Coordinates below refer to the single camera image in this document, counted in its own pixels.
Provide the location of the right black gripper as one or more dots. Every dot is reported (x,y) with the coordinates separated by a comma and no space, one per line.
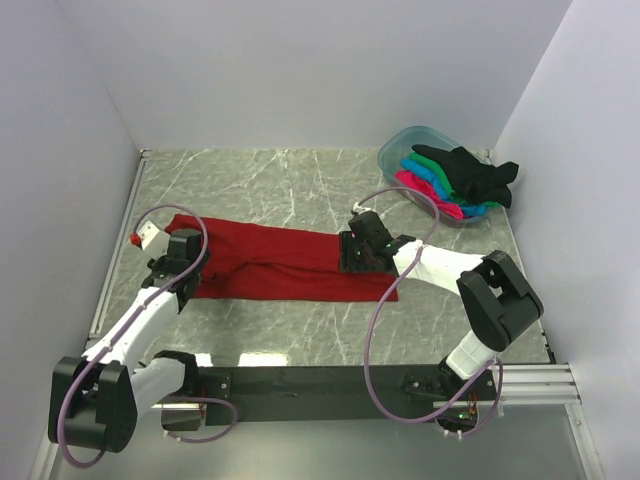
(347,242)

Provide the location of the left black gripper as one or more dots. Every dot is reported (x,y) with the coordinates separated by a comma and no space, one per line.
(156,264)

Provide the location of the red t shirt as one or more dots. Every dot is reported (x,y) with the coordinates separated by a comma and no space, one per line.
(254,262)

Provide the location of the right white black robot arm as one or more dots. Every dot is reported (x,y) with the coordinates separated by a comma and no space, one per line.
(499,302)

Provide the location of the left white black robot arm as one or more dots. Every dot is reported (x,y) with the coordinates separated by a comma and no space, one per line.
(97,398)

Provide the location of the pink t shirt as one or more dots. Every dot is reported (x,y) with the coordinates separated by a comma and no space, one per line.
(409,179)

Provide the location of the blue t shirt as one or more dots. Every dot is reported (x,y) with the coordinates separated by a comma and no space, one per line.
(471,212)

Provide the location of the green t shirt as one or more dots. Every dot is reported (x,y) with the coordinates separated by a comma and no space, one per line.
(430,167)

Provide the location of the clear plastic bin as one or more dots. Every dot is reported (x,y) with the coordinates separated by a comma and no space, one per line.
(399,147)

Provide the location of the black t shirt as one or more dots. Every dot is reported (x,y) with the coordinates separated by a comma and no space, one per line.
(473,180)

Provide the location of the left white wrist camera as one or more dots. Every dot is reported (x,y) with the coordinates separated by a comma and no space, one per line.
(150,239)

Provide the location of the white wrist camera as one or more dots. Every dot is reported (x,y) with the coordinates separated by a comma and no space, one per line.
(361,206)
(150,239)

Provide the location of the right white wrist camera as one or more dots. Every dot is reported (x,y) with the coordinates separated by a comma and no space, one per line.
(361,206)

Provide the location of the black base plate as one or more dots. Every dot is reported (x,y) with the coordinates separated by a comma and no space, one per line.
(318,393)

